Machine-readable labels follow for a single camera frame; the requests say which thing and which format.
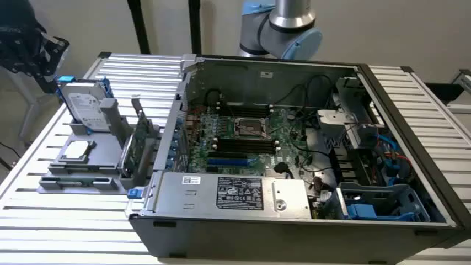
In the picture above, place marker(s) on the black box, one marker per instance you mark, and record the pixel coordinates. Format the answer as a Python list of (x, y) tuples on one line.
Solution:
[(444, 91)]

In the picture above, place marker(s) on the grey metal drive cage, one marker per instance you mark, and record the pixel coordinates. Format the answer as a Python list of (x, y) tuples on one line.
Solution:
[(346, 121)]

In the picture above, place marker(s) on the blue disk caddy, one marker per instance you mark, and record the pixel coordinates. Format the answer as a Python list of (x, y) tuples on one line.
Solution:
[(107, 88)]

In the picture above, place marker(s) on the black RAM slot bank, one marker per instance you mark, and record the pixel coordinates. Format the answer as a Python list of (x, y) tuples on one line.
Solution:
[(245, 109), (246, 145)]

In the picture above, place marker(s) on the green motherboard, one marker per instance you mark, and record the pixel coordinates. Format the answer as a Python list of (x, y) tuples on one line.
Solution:
[(250, 143)]

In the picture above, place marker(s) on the green graphics card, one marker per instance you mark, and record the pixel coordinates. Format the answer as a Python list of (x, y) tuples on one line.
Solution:
[(138, 146)]

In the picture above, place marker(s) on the black vertical pole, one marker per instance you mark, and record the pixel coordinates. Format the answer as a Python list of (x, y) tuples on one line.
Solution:
[(195, 26), (141, 26)]

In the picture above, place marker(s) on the small silver drive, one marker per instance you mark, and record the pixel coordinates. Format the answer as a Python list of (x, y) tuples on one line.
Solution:
[(78, 151)]

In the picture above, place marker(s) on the silver hard disk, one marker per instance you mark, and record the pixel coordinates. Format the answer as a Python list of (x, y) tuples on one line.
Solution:
[(85, 107)]

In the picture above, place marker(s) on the blue case latch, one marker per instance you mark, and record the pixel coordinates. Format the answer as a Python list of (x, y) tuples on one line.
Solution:
[(135, 192)]

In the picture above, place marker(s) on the CPU socket with metal frame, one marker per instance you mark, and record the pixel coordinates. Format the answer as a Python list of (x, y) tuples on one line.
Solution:
[(247, 127)]

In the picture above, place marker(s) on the open black PC case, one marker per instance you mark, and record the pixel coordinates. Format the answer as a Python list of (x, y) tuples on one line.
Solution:
[(294, 229)]

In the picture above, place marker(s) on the blue plastic disk bay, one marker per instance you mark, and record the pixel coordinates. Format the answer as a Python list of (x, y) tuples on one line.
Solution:
[(382, 201)]

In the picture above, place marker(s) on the silver power supply unit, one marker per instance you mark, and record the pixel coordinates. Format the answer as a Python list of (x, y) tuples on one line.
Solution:
[(229, 194)]

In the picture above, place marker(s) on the blue expansion slot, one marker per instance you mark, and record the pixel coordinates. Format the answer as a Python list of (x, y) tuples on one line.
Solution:
[(229, 160)]

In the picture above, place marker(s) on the green RAM stick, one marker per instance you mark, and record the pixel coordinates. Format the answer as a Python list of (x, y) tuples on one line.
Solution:
[(75, 182)]

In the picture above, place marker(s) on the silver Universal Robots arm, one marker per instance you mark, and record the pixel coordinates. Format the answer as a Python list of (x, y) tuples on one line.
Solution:
[(291, 30)]

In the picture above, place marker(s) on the grey parts rack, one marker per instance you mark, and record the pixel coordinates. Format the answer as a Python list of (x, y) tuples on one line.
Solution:
[(95, 154)]

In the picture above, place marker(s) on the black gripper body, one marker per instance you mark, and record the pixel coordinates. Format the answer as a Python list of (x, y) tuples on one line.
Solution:
[(17, 33)]

